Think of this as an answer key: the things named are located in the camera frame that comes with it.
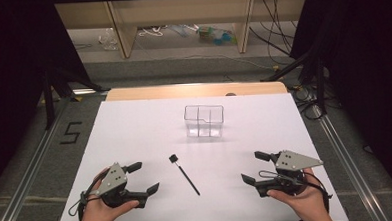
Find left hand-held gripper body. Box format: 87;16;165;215
85;161;149;211

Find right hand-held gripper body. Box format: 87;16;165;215
252;147;326;199

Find clear plastic divided organizer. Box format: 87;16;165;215
183;102;226;141

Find person's left hand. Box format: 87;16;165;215
70;166;141;221

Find person's right hand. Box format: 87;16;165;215
265;166;335;221

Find white table sheet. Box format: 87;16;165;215
50;90;350;221

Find black metal stand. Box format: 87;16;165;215
259;50;329;119
41;65;107;131

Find wooden table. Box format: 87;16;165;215
104;79;289;103

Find black curtain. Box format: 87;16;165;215
288;0;392;214
0;0;99;197

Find clear plastic bag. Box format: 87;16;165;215
96;26;120;52

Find green and blue packet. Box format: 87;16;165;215
196;24;238;47

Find beige wooden shelf unit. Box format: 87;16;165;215
54;0;312;63

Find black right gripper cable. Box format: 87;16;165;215
302;170;334;215

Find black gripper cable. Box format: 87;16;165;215
302;170;334;215
66;176;105;221

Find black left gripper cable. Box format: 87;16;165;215
66;176;105;221

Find metal floor rail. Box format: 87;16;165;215
311;101;392;221
0;99;77;221

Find black floor cables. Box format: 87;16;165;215
288;82;327;122

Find white cord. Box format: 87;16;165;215
137;25;169;39

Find hanging black cables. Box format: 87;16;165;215
246;0;300;68

